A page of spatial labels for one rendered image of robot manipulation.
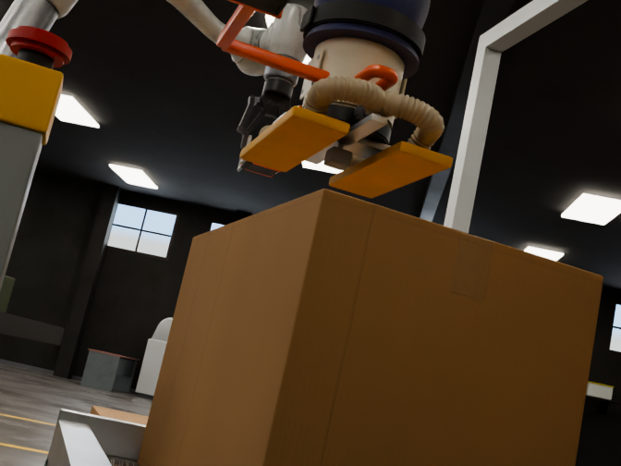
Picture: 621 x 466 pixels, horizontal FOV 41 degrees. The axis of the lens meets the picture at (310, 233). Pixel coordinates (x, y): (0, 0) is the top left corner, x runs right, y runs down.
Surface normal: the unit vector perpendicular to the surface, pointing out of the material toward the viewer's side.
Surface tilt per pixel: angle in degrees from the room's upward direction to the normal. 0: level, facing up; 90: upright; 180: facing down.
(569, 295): 90
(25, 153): 90
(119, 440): 90
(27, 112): 90
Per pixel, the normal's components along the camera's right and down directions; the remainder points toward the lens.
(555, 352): 0.37, -0.10
